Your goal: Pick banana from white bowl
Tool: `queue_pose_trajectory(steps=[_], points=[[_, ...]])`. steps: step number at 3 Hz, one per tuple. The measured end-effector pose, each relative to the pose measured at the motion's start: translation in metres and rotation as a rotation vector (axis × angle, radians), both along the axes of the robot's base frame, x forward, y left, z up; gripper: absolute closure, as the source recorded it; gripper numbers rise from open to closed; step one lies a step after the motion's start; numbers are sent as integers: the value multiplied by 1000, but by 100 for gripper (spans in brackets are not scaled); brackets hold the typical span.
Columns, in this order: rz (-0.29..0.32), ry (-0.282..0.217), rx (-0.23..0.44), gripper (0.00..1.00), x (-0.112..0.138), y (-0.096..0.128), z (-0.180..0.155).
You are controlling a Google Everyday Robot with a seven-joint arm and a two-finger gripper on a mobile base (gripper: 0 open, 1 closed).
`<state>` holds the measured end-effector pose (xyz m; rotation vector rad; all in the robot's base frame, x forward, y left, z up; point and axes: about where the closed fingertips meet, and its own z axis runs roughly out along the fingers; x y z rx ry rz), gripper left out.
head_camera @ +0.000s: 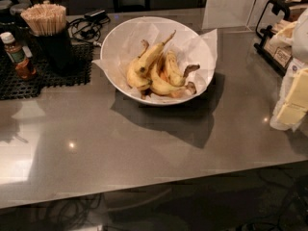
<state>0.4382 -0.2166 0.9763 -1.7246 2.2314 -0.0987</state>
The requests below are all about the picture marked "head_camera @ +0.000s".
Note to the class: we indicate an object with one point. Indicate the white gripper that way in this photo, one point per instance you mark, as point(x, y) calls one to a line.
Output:
point(301, 38)

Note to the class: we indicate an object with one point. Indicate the small sauce bottle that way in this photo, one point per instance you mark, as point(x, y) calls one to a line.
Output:
point(22, 65)

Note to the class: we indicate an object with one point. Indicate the black power adapter with cable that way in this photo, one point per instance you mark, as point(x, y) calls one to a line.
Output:
point(87, 29)

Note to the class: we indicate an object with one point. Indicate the black rubber mat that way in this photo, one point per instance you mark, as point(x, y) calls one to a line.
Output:
point(12, 87)

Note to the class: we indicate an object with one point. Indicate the white paper liner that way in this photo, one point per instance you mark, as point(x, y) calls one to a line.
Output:
point(195, 48)

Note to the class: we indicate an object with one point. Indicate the yellow banana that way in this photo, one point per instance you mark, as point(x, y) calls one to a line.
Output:
point(161, 87)
point(174, 75)
point(133, 79)
point(150, 55)

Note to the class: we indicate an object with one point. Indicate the black wire rack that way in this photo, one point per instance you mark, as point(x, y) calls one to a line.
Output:
point(290, 12)

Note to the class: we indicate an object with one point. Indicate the white bowl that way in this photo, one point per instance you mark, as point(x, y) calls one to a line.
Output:
point(118, 42)

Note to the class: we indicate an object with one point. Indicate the dark lidded jar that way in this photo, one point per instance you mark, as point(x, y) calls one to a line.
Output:
point(10, 15)

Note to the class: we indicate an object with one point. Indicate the black cup of stir sticks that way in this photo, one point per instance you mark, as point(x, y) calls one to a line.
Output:
point(48, 25)

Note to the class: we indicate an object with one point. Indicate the clear acrylic sign holder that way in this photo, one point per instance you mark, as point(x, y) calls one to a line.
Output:
point(232, 13)

